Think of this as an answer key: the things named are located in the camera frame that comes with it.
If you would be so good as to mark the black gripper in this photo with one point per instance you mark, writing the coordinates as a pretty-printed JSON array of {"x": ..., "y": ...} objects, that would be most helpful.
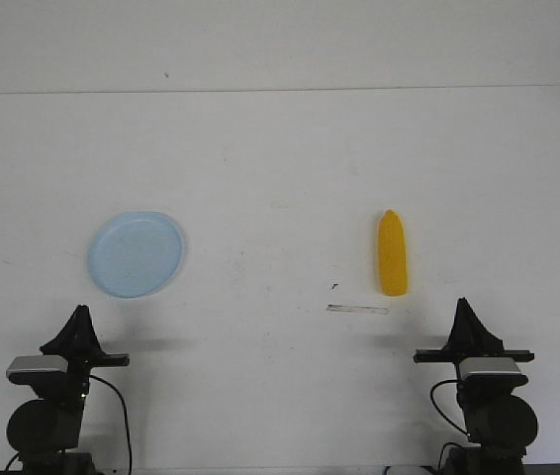
[
  {"x": 482, "y": 341},
  {"x": 79, "y": 371}
]

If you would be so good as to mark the light blue round plate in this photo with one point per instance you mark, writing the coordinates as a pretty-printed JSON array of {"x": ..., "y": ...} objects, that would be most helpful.
[{"x": 135, "y": 254}]

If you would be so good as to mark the yellow corn cob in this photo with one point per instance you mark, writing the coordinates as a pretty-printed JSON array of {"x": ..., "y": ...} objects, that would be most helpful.
[{"x": 392, "y": 255}]

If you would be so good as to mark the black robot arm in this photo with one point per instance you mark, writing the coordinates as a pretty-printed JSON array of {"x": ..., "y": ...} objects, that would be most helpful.
[
  {"x": 44, "y": 432},
  {"x": 498, "y": 424}
]

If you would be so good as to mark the horizontal tape strip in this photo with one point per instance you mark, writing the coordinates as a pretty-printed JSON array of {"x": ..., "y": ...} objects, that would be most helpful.
[{"x": 368, "y": 310}]

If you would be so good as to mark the white object at bottom edge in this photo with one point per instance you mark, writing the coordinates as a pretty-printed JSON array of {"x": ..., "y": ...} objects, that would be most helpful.
[{"x": 405, "y": 470}]

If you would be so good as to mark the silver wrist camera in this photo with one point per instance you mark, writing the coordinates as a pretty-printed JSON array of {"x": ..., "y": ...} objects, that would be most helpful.
[
  {"x": 491, "y": 370},
  {"x": 23, "y": 369}
]

